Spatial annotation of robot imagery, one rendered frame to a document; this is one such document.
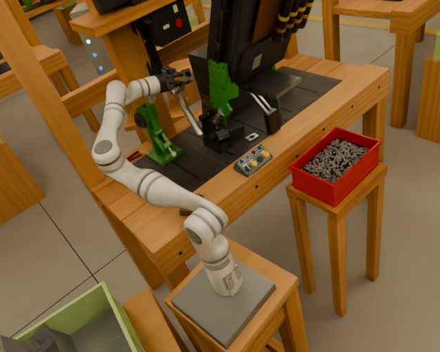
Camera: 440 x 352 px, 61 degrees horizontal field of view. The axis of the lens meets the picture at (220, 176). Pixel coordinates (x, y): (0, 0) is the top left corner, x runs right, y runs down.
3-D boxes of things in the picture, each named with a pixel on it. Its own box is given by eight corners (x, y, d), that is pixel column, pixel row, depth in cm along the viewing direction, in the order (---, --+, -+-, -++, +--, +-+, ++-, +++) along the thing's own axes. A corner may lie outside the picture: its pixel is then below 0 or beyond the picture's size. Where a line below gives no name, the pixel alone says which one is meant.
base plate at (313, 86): (343, 83, 194) (342, 79, 193) (177, 207, 152) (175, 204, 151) (282, 68, 223) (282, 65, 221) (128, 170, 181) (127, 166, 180)
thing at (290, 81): (302, 84, 160) (302, 77, 158) (276, 102, 154) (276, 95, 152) (241, 67, 186) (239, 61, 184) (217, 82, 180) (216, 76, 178)
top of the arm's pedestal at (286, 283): (299, 284, 122) (298, 277, 119) (237, 365, 107) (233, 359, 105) (228, 242, 142) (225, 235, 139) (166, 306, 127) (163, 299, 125)
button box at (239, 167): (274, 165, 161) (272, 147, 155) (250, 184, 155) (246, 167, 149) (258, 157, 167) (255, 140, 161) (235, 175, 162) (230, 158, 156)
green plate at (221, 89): (240, 108, 166) (240, 60, 156) (226, 113, 162) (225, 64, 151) (223, 101, 174) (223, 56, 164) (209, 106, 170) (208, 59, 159)
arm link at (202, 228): (200, 232, 94) (216, 272, 105) (223, 207, 98) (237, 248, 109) (175, 218, 99) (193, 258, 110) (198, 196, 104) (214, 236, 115)
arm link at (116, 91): (127, 78, 140) (124, 103, 131) (126, 96, 146) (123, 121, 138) (107, 75, 138) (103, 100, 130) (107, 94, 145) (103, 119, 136)
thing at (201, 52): (268, 95, 199) (257, 32, 178) (226, 123, 188) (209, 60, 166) (244, 87, 212) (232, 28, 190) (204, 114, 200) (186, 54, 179)
